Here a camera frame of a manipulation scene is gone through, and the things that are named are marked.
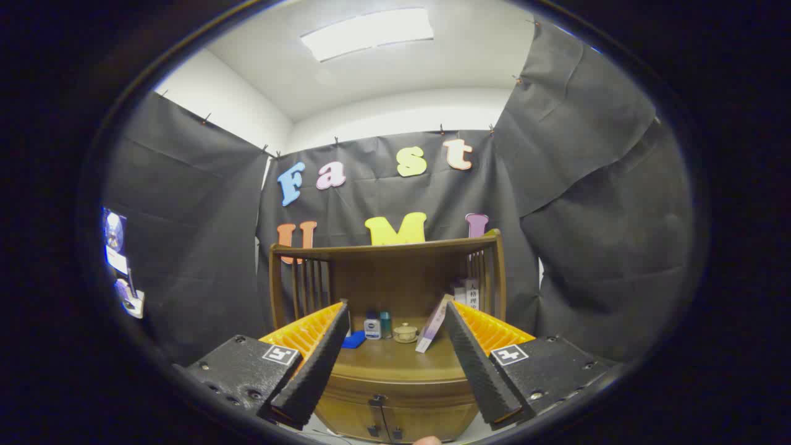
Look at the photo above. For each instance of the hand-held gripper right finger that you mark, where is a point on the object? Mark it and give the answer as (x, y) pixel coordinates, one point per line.
(479, 371)

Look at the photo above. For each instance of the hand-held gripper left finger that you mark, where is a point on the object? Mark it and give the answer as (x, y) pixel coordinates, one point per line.
(312, 371)

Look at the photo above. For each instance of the wooden drawer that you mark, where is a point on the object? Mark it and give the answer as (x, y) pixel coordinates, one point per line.
(420, 390)

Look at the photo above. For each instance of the wooden countertop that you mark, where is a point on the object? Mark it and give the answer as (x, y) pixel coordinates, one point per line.
(395, 360)

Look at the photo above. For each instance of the wooden cabinet with slatted hutch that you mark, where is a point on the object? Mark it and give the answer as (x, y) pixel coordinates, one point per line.
(395, 278)

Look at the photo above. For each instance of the blue folded cloth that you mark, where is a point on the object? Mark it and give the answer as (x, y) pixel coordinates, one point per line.
(355, 340)

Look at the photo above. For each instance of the purple and white box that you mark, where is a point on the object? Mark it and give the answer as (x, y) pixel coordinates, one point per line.
(432, 324)

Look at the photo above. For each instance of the white bottle with blue cap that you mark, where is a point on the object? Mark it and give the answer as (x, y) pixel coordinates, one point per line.
(372, 327)

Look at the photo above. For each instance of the white book with black lettering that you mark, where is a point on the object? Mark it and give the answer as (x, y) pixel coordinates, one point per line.
(473, 295)

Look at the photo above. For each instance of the plain white book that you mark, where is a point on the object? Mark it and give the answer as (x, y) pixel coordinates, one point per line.
(460, 295)

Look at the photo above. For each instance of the beige lidded teacup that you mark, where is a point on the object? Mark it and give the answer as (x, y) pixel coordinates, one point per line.
(405, 334)

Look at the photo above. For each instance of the slim teal bottle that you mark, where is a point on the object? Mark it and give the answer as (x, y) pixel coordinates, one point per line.
(385, 324)

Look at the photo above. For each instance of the white side table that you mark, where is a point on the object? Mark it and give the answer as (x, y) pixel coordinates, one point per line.
(131, 303)

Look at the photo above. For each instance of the computer monitor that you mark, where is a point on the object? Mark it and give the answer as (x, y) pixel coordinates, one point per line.
(115, 238)

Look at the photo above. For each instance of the ceiling light panel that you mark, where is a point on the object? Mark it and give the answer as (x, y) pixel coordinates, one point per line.
(368, 34)

